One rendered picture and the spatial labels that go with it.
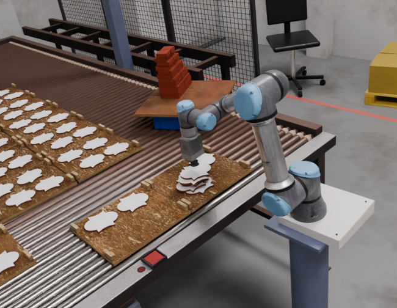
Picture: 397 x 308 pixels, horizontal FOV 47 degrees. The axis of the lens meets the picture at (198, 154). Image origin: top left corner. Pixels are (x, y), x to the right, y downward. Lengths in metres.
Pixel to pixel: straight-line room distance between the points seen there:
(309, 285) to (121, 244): 0.85
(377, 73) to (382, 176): 1.32
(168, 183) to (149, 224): 0.31
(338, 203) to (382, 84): 2.96
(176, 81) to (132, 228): 1.12
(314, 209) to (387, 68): 3.04
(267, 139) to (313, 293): 0.84
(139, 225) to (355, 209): 0.90
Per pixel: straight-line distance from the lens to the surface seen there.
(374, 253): 3.17
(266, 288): 2.92
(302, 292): 2.21
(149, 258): 1.84
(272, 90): 1.60
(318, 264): 2.08
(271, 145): 1.65
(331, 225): 1.91
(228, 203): 2.06
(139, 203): 2.11
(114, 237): 1.97
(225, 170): 2.24
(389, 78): 4.83
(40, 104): 3.49
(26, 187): 2.52
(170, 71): 2.78
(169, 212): 2.03
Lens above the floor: 2.15
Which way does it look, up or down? 30 degrees down
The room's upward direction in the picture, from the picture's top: 9 degrees counter-clockwise
